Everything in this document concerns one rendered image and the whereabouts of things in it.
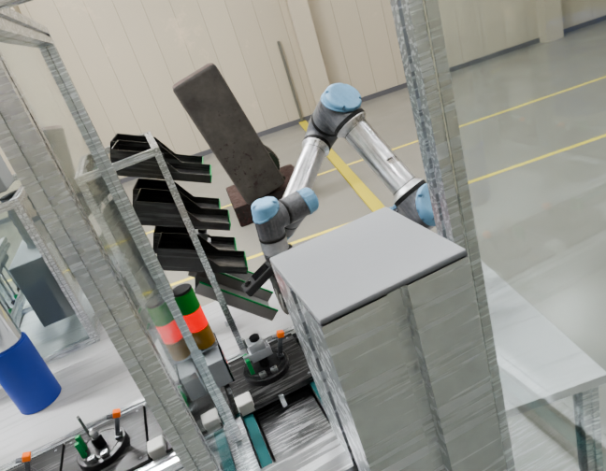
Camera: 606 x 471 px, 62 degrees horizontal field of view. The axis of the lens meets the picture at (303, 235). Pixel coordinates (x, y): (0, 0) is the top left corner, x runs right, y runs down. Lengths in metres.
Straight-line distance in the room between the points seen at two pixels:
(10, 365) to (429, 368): 1.94
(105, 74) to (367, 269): 8.73
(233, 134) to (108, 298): 4.48
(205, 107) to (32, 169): 4.44
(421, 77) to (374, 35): 8.57
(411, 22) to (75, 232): 0.35
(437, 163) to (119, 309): 0.34
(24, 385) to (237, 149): 3.39
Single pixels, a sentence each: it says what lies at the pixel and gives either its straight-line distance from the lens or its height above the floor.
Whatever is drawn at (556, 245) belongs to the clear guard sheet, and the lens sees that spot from 0.44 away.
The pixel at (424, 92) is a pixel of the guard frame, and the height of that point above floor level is 1.80.
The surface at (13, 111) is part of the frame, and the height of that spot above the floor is 1.89.
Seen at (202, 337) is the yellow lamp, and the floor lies 1.29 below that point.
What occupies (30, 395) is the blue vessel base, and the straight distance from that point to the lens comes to 2.15.
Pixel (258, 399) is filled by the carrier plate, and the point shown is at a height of 0.97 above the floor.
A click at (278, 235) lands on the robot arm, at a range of 1.35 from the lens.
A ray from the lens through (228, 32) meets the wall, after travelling 8.68.
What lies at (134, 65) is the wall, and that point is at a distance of 8.80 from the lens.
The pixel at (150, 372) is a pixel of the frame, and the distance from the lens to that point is 0.56.
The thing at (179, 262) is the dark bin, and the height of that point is 1.31.
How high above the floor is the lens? 1.91
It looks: 24 degrees down
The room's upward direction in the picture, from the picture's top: 18 degrees counter-clockwise
